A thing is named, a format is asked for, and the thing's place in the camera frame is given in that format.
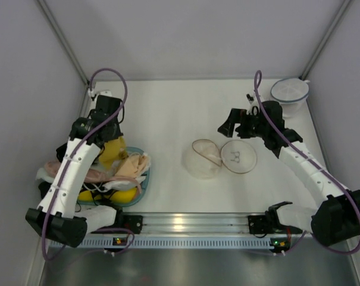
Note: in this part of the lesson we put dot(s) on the white lace garment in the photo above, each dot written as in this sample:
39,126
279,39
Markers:
46,175

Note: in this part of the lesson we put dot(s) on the beige mesh laundry bag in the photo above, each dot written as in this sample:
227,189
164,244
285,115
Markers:
204,159

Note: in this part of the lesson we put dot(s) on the perforated cable duct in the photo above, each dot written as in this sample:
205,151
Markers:
180,242

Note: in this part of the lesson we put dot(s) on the white blue-rimmed laundry bag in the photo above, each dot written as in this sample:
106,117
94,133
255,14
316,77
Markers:
291,94

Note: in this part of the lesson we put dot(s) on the aluminium mounting rail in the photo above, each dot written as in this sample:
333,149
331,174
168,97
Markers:
191,224

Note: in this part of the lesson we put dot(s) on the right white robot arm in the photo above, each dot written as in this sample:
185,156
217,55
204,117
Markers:
336,216

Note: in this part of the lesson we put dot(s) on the black garment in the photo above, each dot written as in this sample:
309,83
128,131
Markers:
61,152

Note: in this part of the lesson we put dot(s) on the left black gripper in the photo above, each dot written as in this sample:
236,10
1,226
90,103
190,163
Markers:
107,131

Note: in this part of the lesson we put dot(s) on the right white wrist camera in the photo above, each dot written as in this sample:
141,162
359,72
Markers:
252,102

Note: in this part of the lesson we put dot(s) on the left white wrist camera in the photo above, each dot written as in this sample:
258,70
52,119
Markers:
92,94

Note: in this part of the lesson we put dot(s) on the teal plastic basket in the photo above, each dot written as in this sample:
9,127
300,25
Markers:
141,183

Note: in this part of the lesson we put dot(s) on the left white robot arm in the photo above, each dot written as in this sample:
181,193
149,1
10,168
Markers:
55,217

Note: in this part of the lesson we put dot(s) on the pink bra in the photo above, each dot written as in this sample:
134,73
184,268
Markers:
91,175

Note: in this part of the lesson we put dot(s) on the beige bra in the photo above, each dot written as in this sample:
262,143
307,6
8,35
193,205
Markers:
134,165

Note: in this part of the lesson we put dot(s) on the yellow padded bra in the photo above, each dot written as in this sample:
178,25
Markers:
114,196

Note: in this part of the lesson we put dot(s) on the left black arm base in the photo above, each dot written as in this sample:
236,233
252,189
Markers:
129,221

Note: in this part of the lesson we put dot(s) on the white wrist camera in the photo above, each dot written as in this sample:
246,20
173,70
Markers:
92,94
252,102

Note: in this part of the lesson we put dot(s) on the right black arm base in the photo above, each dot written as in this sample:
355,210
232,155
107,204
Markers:
264,224

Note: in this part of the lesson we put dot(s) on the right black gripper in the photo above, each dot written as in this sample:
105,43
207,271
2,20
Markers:
239,126

